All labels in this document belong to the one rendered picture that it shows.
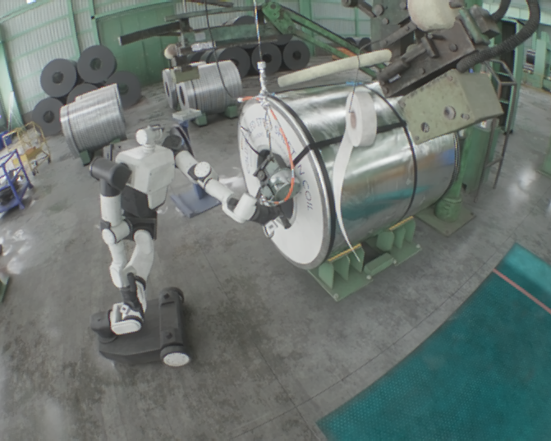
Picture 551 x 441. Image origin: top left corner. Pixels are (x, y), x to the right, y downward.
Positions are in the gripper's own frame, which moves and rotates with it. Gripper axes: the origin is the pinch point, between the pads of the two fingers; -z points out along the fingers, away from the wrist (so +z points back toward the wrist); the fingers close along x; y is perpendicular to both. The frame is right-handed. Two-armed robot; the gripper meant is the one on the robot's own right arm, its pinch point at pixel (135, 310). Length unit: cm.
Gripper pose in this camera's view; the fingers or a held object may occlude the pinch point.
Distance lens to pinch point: 165.5
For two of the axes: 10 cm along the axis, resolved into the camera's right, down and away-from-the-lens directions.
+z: 0.4, -9.0, -4.3
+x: 9.5, 1.7, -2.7
